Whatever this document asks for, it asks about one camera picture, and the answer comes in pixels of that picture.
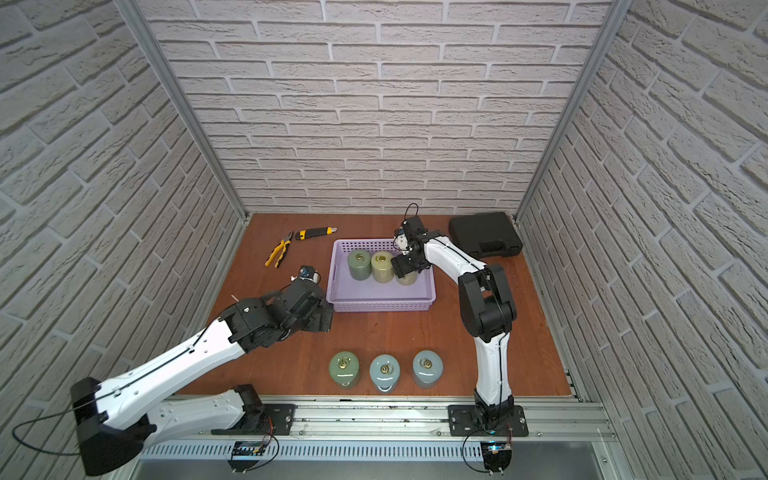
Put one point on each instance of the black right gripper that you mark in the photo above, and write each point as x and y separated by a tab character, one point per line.
403	265

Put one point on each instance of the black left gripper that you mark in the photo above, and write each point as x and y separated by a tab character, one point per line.
314	303

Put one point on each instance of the dark green tea canister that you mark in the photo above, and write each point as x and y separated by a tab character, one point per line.
359	264

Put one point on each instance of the blue-grey tea canister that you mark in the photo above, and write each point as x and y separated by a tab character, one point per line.
385	373

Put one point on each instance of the light blue tea canister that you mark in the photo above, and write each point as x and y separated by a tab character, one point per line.
427	369

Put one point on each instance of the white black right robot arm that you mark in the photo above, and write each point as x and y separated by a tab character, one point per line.
487	310

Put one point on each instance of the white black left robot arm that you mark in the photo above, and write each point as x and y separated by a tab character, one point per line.
117	418

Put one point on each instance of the yellow-green right tea canister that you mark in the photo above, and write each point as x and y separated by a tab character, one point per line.
408	279

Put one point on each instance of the yellow-green tea canister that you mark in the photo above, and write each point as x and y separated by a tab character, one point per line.
408	279
381	266

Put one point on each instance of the yellow-green middle tea canister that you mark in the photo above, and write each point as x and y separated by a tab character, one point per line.
381	266

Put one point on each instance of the lavender plastic basket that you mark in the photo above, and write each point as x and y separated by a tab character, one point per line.
349	295

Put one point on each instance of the yellow black pliers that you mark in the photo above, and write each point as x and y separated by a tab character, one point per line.
278	253

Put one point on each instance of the yellow black utility knife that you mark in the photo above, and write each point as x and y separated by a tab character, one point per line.
315	232

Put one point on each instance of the black plastic tool case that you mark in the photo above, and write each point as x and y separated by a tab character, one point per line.
483	235

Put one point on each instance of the left controller board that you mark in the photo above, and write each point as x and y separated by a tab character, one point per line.
247	456

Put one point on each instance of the controller board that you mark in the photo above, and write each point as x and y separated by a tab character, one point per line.
496	457
247	456

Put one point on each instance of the white ventilation grille strip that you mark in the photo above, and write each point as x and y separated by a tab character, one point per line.
315	450

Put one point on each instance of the right controller board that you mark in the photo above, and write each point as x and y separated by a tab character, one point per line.
496	457

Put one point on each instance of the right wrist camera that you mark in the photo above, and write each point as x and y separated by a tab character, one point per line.
410	234

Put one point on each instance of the aluminium front rail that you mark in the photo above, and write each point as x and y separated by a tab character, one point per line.
382	418

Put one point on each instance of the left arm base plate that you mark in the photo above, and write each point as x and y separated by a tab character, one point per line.
276	419

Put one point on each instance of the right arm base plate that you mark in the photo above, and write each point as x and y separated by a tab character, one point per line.
464	420

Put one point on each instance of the aluminium right corner post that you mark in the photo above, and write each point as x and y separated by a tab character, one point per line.
606	34

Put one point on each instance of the aluminium corner post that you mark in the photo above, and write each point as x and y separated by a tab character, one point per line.
145	38
606	34

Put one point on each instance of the aluminium left corner post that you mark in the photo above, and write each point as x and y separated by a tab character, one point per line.
145	38

